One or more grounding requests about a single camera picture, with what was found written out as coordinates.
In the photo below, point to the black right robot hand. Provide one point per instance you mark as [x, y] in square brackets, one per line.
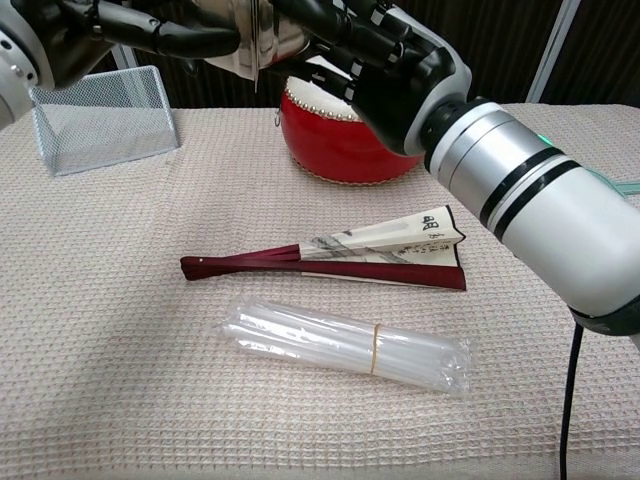
[395, 65]

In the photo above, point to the tan rubber band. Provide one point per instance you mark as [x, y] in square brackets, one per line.
[375, 350]

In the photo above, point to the paper folding fan maroon ribs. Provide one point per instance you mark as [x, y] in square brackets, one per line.
[380, 255]

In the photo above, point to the grey aluminium frame post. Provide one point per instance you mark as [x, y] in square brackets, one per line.
[125, 56]
[552, 50]

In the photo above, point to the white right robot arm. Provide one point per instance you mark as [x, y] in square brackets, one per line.
[540, 200]

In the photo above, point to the red drum with white skin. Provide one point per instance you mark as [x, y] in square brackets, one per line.
[330, 145]

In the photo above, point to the beige waffle weave tablecloth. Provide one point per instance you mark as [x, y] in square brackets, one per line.
[150, 380]

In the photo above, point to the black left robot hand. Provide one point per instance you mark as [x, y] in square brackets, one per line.
[125, 25]

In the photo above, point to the bundle of clear plastic straws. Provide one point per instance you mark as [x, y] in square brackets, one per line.
[320, 345]

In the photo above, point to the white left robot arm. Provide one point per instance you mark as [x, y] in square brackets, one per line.
[17, 65]

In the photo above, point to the green hand brush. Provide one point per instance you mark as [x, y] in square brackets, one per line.
[627, 187]

